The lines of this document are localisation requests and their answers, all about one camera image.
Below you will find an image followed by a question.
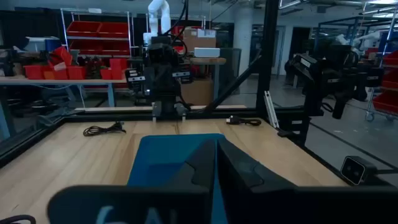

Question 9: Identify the white flat box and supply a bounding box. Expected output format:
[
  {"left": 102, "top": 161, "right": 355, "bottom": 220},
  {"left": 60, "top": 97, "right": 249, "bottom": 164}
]
[{"left": 193, "top": 47, "right": 221, "bottom": 58}]

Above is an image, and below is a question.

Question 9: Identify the black vertical frame post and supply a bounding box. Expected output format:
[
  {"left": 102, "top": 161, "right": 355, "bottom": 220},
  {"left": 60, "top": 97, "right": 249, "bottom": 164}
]
[{"left": 255, "top": 0, "right": 280, "bottom": 110}]

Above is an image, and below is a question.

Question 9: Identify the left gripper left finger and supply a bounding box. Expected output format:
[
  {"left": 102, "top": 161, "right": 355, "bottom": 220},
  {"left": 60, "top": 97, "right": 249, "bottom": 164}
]
[{"left": 48, "top": 139, "right": 216, "bottom": 224}]

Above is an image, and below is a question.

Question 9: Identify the grey workbench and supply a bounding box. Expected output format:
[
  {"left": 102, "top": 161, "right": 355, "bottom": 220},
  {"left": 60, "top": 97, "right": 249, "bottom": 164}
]
[{"left": 0, "top": 75, "right": 128, "bottom": 108}]

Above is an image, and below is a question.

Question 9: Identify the black diagonal frame brace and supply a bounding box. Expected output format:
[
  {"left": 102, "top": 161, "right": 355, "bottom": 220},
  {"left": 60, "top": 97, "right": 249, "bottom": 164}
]
[{"left": 202, "top": 55, "right": 262, "bottom": 113}]

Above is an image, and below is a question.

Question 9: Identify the white concrete column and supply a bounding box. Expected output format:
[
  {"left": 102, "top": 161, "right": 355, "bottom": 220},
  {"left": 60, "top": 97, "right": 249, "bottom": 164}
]
[{"left": 233, "top": 5, "right": 255, "bottom": 68}]

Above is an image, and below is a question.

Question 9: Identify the large black cable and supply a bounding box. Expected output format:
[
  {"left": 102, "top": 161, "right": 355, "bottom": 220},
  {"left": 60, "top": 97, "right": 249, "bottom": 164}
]
[{"left": 83, "top": 121, "right": 127, "bottom": 138}]

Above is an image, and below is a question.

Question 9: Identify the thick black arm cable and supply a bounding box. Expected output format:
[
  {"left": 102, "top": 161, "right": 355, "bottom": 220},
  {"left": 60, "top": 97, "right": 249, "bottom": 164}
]
[{"left": 0, "top": 214, "right": 37, "bottom": 224}]

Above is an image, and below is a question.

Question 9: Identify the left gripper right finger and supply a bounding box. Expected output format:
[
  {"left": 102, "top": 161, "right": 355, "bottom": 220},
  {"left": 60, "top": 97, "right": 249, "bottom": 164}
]
[{"left": 217, "top": 138, "right": 398, "bottom": 224}]

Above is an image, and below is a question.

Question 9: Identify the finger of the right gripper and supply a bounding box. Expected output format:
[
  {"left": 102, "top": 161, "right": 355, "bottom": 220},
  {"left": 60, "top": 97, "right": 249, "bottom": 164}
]
[
  {"left": 125, "top": 68, "right": 147, "bottom": 92},
  {"left": 172, "top": 70, "right": 193, "bottom": 85}
]

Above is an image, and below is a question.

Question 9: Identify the tall red plastic bin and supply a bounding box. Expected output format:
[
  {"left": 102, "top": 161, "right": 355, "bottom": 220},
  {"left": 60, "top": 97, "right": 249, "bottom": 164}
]
[{"left": 109, "top": 58, "right": 129, "bottom": 80}]

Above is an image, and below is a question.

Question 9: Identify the silver aluminium extrusion piece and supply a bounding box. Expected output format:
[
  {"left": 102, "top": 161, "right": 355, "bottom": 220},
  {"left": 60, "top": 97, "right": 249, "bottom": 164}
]
[{"left": 264, "top": 90, "right": 280, "bottom": 129}]

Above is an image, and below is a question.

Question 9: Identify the black depth camera box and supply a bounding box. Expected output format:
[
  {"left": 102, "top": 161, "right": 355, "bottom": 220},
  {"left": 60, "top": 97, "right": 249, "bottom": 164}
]
[{"left": 340, "top": 155, "right": 378, "bottom": 187}]

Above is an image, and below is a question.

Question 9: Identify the tilted red plastic bin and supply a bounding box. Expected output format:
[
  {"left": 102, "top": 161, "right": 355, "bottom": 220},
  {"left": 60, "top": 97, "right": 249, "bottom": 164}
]
[{"left": 49, "top": 45, "right": 73, "bottom": 67}]

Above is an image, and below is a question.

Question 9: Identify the wheeled cart with red bins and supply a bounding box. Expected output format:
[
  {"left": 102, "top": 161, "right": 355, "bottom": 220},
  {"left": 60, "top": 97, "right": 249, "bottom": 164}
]
[{"left": 365, "top": 49, "right": 398, "bottom": 123}]

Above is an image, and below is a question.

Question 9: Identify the round wooden table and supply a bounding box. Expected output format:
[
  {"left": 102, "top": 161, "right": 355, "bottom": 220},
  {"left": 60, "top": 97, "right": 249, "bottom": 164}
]
[{"left": 189, "top": 57, "right": 227, "bottom": 101}]

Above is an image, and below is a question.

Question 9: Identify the plain cardboard box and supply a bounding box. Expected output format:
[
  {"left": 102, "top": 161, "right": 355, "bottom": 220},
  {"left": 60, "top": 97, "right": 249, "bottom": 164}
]
[{"left": 180, "top": 78, "right": 214, "bottom": 106}]

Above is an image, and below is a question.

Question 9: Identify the cardboard box with white label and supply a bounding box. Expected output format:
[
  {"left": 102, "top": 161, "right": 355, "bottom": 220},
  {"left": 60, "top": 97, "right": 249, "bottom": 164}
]
[{"left": 182, "top": 28, "right": 217, "bottom": 52}]

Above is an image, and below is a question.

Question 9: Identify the long red shelf bin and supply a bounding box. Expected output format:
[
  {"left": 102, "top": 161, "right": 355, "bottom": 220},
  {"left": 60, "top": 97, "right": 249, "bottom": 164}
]
[{"left": 69, "top": 40, "right": 131, "bottom": 57}]

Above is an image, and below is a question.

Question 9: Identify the small black USB cable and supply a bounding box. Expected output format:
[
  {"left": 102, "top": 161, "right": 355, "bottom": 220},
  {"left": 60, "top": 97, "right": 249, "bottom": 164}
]
[{"left": 225, "top": 115, "right": 262, "bottom": 127}]

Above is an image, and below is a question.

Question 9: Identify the metal wire shelf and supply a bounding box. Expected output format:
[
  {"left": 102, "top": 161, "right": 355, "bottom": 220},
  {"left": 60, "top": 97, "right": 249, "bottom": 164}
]
[{"left": 60, "top": 7, "right": 134, "bottom": 58}]

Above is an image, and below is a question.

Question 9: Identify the blue plastic bin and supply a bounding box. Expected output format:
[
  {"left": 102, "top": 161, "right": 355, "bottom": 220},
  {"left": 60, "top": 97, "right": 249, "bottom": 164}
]
[{"left": 126, "top": 133, "right": 228, "bottom": 224}]

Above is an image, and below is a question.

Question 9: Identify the white and blue machine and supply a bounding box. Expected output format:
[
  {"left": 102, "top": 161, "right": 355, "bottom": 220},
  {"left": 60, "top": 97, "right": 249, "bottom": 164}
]
[{"left": 24, "top": 35, "right": 62, "bottom": 53}]

